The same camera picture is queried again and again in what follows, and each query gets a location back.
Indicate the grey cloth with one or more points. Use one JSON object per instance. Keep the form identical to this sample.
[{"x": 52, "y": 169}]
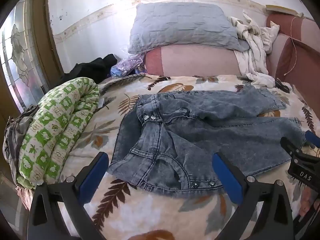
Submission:
[{"x": 17, "y": 135}]

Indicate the pink cloth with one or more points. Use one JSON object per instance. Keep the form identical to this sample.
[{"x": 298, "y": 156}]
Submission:
[{"x": 23, "y": 197}]

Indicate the white crumpled cloth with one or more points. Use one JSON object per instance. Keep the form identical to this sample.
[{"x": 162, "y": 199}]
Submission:
[{"x": 252, "y": 45}]

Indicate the blue denim pants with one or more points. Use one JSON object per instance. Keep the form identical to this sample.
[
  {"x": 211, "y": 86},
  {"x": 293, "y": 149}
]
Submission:
[{"x": 200, "y": 135}]

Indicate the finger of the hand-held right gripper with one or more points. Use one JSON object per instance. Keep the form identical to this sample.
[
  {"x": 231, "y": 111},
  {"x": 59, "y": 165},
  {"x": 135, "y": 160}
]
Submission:
[
  {"x": 291, "y": 146},
  {"x": 313, "y": 140}
]

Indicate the grey quilted pillow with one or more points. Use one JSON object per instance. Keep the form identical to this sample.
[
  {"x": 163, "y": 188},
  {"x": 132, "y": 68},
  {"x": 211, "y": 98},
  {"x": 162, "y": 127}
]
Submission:
[{"x": 182, "y": 25}]

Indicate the pink padded headboard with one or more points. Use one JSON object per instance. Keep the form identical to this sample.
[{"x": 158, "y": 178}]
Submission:
[{"x": 297, "y": 57}]

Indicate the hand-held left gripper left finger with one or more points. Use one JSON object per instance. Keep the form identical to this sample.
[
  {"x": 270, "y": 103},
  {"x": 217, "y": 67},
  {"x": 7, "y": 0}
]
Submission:
[{"x": 93, "y": 177}]

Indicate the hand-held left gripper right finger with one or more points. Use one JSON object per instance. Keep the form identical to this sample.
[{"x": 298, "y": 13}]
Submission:
[{"x": 226, "y": 177}]

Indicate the purple plastic bag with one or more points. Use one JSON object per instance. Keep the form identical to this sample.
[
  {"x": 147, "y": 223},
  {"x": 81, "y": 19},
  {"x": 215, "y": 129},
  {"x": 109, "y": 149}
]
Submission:
[{"x": 127, "y": 66}]

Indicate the leaf print blanket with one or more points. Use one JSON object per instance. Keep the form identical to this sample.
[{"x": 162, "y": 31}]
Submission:
[{"x": 150, "y": 205}]

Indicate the black clothing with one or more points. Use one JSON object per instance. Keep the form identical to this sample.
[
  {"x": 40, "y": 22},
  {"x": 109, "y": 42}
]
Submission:
[{"x": 87, "y": 68}]

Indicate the green white rolled quilt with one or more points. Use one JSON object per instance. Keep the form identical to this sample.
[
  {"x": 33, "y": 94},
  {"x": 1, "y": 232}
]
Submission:
[{"x": 57, "y": 135}]

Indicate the stained glass door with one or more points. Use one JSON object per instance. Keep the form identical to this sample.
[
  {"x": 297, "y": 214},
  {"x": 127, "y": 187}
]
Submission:
[{"x": 22, "y": 60}]

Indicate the pink striped bolster cushion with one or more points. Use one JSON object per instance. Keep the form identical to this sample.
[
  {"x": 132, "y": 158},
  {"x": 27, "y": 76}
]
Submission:
[{"x": 195, "y": 60}]

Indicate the wooden door frame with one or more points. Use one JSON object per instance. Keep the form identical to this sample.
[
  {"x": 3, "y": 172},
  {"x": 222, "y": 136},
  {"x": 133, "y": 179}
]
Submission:
[{"x": 46, "y": 30}]

